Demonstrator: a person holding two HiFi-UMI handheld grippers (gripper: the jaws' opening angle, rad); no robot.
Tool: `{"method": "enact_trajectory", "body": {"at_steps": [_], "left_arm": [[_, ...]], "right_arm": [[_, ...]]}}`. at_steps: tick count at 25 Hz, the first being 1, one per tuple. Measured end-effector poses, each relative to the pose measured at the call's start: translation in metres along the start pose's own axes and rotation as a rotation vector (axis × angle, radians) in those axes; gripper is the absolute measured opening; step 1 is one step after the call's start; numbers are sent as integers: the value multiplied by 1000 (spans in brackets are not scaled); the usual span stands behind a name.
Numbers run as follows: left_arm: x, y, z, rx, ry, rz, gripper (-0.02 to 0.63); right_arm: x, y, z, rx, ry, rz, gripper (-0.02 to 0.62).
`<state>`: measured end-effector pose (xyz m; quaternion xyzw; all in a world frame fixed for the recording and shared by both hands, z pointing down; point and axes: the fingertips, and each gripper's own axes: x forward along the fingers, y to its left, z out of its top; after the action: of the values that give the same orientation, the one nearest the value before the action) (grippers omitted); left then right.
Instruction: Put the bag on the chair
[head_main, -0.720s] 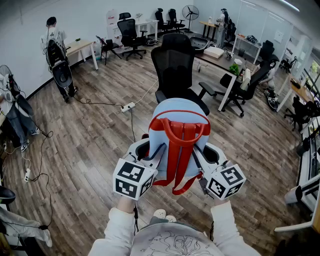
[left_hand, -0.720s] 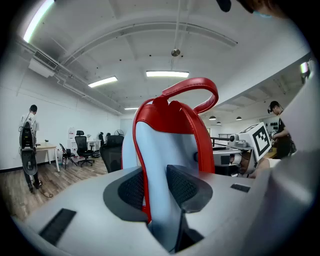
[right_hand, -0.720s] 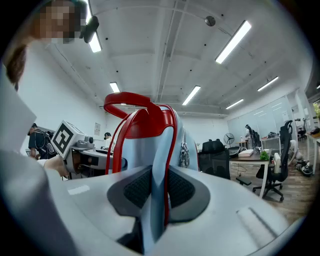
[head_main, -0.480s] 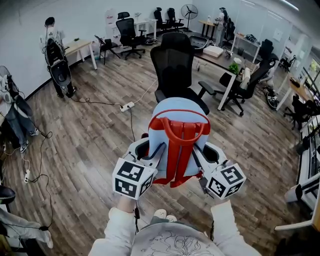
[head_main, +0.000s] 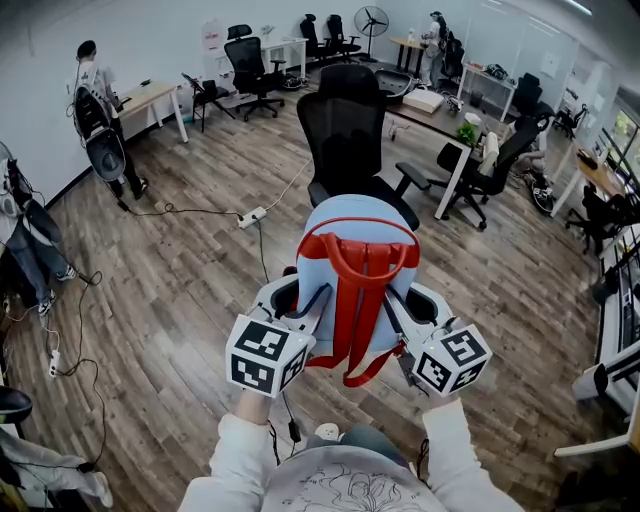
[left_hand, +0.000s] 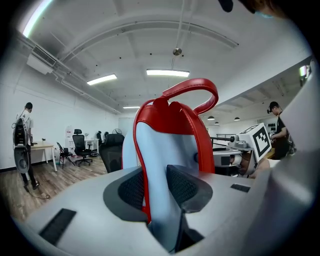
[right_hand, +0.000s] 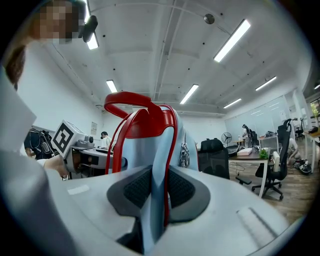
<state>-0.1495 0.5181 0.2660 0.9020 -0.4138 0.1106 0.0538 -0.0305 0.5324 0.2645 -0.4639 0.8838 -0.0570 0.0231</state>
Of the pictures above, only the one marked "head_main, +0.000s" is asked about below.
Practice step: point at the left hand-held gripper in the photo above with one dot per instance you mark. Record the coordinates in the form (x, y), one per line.
(257, 340)

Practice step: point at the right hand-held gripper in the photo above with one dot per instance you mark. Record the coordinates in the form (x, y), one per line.
(460, 350)

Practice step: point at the black mesh chair with headrest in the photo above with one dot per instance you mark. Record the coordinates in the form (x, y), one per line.
(345, 130)

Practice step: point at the person's right forearm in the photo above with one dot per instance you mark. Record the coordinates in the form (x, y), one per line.
(450, 450)

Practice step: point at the person's left forearm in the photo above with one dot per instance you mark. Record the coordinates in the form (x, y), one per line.
(240, 460)

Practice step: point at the black folding chair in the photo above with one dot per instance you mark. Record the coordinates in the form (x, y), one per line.
(207, 95)

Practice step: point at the white power strip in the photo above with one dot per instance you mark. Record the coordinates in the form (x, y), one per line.
(252, 217)
(55, 362)

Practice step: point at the person's white shoe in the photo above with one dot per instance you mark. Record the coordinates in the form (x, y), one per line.
(327, 430)

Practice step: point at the person's blue jeans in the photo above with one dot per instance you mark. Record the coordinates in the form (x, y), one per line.
(370, 437)

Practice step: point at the person's white printed sweatshirt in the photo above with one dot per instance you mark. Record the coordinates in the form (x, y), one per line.
(350, 480)

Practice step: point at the green potted plant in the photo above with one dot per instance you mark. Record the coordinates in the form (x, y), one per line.
(466, 135)

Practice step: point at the dark long desk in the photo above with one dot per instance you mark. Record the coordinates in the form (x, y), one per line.
(440, 122)

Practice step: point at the small white box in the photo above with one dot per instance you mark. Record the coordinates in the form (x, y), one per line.
(473, 118)

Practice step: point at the white metal rack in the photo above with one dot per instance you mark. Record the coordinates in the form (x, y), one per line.
(625, 310)

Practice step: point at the cardboard box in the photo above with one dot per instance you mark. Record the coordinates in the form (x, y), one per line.
(422, 100)

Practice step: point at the light wooden panel table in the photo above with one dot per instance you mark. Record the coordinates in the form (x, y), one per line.
(590, 445)

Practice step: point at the black waste bin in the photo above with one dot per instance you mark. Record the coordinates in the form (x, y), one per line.
(476, 98)

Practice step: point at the wooden desk white legs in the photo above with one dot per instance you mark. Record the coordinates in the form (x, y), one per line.
(595, 175)

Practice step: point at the wooden desk black legs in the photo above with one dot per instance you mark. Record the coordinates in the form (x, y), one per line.
(407, 44)

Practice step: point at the white poster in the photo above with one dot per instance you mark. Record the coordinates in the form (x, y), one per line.
(212, 35)

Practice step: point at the grey garment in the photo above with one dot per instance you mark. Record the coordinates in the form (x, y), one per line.
(45, 460)

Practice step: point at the black stool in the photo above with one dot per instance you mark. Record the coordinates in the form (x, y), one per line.
(12, 402)

